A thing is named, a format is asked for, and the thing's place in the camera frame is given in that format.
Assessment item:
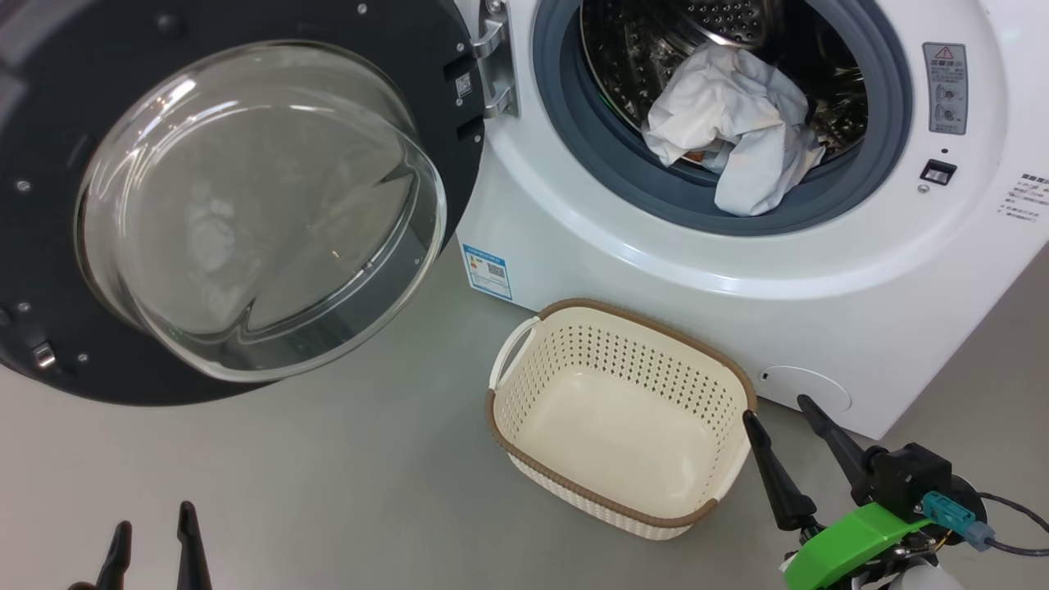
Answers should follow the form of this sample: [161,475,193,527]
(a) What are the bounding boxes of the white front-load washing machine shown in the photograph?
[453,0,1049,442]

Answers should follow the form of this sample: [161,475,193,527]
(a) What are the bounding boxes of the grey warning label sticker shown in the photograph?
[923,42,969,137]

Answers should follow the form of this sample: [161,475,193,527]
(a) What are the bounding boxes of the silver metal door hinge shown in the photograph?
[470,0,522,120]

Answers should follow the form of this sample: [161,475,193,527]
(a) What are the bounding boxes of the cream perforated laundry basket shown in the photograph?
[485,297,760,542]

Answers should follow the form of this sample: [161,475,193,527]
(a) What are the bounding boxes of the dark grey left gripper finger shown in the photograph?
[175,501,215,590]
[93,520,134,590]

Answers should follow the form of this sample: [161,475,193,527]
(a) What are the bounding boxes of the black printed text label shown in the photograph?
[997,171,1049,224]

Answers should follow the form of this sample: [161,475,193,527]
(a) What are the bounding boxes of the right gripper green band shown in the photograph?
[741,394,936,590]

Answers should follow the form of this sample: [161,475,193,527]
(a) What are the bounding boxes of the white and blue cartoon garment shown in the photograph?
[642,41,827,219]

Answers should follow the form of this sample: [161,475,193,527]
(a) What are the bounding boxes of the black round glass washer door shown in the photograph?
[0,0,486,407]

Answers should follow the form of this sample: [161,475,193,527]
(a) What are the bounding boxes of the black door latch socket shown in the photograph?
[919,157,959,188]

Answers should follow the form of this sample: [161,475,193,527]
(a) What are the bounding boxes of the teal right camera cable connector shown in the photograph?
[921,491,997,552]

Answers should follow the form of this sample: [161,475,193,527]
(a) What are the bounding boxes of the round white drain filter cover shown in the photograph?
[757,365,853,420]

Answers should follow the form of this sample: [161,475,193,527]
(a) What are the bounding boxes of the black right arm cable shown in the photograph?
[975,492,1049,559]

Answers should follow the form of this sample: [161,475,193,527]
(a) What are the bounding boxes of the grey rubber door gasket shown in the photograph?
[532,0,914,238]

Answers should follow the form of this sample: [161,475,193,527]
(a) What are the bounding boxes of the blue white energy label sticker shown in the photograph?
[462,243,514,302]

